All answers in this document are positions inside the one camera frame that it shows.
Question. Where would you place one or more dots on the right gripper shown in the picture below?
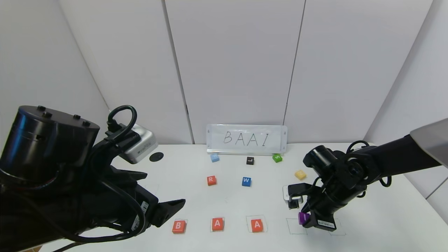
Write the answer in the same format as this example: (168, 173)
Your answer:
(323, 224)

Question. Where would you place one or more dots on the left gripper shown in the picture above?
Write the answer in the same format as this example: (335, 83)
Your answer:
(144, 211)

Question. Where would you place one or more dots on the purple I letter block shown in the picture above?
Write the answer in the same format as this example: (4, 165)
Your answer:
(303, 218)

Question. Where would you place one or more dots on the orange B letter block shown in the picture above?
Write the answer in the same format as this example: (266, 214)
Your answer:
(179, 226)

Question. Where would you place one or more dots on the orange A letter block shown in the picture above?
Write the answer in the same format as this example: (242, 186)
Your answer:
(217, 224)
(257, 225)

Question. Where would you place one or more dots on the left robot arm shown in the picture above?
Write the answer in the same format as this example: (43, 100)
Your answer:
(45, 175)

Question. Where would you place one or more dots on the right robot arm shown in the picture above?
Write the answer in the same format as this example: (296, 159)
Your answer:
(378, 164)

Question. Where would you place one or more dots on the white BAAI sign board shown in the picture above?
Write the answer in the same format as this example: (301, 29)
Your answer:
(246, 139)

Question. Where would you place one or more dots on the black table grommet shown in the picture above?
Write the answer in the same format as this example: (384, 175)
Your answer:
(156, 156)

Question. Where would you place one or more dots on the yellow letter block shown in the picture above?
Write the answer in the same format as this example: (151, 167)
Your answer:
(300, 174)

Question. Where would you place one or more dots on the orange R letter block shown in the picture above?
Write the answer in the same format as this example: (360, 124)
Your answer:
(211, 180)

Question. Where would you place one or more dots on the light blue letter block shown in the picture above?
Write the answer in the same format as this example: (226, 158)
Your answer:
(215, 158)

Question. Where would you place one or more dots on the green S letter block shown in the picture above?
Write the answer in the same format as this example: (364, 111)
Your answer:
(277, 158)

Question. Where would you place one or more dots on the blue W letter block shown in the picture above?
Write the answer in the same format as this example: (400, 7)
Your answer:
(246, 181)

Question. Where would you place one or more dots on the black L letter block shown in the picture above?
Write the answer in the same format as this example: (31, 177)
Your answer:
(250, 160)

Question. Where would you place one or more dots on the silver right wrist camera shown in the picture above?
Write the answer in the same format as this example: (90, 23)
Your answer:
(292, 194)

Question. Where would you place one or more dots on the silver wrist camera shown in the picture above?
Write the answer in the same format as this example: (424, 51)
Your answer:
(140, 145)
(292, 194)

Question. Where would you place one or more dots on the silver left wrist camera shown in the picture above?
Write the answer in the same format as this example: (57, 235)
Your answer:
(140, 145)

